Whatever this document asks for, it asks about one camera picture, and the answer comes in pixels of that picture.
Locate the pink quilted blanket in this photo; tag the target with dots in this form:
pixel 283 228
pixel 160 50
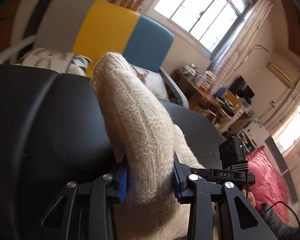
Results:
pixel 270 186

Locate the black television screen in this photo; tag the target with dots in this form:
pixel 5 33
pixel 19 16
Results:
pixel 241 89

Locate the person's right hand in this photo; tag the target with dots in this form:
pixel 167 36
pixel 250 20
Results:
pixel 251 199

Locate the black camera box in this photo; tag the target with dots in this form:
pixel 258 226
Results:
pixel 232 155

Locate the wall air conditioner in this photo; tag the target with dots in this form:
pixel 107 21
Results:
pixel 281 74

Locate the cream knit sweater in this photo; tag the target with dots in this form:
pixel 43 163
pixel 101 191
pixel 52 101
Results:
pixel 140 128

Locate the white deer print pillow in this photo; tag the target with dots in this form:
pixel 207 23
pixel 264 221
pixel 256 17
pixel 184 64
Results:
pixel 153 81

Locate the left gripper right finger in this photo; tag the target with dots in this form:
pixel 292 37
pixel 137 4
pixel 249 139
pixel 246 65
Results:
pixel 180 174

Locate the beige patterned curtain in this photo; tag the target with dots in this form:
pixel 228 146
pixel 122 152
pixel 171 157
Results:
pixel 227 62

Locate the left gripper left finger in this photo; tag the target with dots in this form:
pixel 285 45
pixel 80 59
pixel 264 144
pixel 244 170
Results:
pixel 117 191

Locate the window with frame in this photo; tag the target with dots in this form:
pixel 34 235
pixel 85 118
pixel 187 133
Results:
pixel 204 23

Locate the triangle pattern pillow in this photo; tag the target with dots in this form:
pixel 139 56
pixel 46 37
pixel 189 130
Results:
pixel 58 61

